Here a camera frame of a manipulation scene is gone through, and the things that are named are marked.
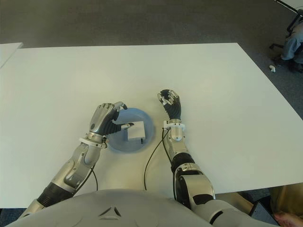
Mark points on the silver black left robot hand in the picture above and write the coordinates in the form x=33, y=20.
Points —
x=101, y=118

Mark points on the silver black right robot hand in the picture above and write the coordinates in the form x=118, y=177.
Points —
x=174, y=106

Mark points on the white charger block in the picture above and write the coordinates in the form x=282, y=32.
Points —
x=136, y=131

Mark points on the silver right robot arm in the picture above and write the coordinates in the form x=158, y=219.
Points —
x=189, y=179

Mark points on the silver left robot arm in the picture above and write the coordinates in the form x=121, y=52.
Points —
x=71, y=170

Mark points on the blue round plate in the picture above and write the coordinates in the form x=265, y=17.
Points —
x=146, y=118

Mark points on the grey robot torso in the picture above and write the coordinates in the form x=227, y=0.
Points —
x=118, y=210

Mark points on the small white floor object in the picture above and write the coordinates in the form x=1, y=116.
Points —
x=272, y=68

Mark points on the white side table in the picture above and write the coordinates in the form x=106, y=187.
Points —
x=9, y=50

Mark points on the black office chair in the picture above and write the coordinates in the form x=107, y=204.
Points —
x=293, y=23

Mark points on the brown object under table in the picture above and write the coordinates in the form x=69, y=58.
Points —
x=288, y=201

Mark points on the white background desk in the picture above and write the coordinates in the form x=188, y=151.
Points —
x=292, y=3

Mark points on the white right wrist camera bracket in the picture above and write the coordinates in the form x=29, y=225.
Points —
x=175, y=125

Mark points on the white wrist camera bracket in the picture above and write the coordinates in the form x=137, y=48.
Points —
x=175, y=125
x=93, y=142

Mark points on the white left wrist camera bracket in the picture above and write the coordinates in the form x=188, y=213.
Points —
x=93, y=142

